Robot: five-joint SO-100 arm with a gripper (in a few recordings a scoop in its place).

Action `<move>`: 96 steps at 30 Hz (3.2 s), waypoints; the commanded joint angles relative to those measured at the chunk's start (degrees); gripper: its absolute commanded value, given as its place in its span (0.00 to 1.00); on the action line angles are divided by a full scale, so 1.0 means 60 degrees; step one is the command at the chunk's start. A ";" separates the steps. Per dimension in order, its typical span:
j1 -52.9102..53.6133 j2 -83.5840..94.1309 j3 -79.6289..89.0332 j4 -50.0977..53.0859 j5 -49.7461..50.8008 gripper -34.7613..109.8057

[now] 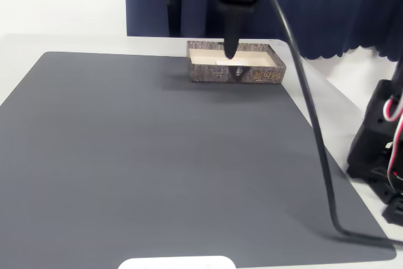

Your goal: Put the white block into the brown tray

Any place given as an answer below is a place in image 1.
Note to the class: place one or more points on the small white block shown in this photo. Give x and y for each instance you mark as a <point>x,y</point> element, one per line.
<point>242,61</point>

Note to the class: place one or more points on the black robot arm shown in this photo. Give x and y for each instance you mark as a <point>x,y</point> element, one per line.
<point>371,143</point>

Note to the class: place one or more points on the brown patterned cardboard box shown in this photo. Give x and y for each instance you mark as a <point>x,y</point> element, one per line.
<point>267,75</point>

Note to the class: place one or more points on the navy blue curtain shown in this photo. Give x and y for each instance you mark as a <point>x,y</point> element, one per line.
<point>330,7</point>

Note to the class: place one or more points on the dark gray textured mat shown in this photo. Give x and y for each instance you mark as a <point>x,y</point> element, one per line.
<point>126,155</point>

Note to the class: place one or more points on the black table clamp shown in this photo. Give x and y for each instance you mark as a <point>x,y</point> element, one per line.
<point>393,214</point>

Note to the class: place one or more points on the white rounded device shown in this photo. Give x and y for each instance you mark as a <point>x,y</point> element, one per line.
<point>176,263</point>

